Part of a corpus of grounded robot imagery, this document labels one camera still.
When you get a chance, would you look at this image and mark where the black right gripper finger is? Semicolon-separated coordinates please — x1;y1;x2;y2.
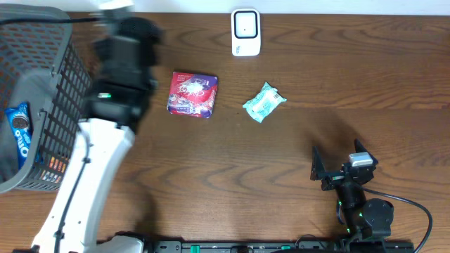
354;138;378;165
310;146;326;180

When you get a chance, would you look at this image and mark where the red purple pad package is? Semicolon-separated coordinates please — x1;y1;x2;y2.
167;72;218;119

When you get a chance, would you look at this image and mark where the green wet wipes pack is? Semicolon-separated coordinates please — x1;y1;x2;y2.
243;82;287;123

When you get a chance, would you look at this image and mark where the blue Oreo cookie pack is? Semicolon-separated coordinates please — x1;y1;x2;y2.
5;102;32;170

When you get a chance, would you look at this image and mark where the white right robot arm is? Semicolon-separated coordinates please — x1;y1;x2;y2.
310;139;394;240

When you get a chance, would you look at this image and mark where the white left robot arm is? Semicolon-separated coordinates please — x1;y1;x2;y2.
30;17;161;252

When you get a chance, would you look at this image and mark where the white barcode scanner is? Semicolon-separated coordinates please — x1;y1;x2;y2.
231;8;262;57

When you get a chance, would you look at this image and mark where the grey plastic basket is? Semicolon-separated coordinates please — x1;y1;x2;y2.
1;4;91;193

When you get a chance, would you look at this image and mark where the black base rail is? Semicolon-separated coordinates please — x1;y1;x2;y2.
115;231;416;253

